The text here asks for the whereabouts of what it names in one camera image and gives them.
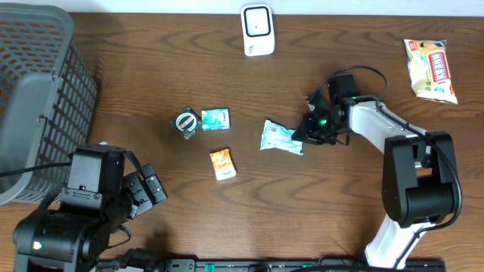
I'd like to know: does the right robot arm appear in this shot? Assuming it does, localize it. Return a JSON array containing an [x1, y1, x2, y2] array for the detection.
[[292, 74, 462, 270]]

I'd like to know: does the teal white snack packet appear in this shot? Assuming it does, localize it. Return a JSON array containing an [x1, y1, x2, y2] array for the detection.
[[260, 119, 303, 156]]

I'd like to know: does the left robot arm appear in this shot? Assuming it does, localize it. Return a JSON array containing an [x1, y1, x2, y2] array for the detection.
[[13, 144, 167, 271]]

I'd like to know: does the white yellow chip bag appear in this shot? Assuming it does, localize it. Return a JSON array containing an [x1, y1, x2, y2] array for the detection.
[[404, 39, 458, 104]]

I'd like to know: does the orange snack packet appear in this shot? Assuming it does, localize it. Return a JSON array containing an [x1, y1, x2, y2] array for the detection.
[[209, 149, 237, 181]]

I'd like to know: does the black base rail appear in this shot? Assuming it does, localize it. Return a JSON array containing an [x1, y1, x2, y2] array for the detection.
[[94, 258, 447, 272]]

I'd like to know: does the white barcode scanner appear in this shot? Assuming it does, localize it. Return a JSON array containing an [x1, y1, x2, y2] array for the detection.
[[240, 4, 275, 57]]

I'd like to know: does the dark grey plastic basket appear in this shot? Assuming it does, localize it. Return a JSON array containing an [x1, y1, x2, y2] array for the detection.
[[1, 3, 98, 204]]

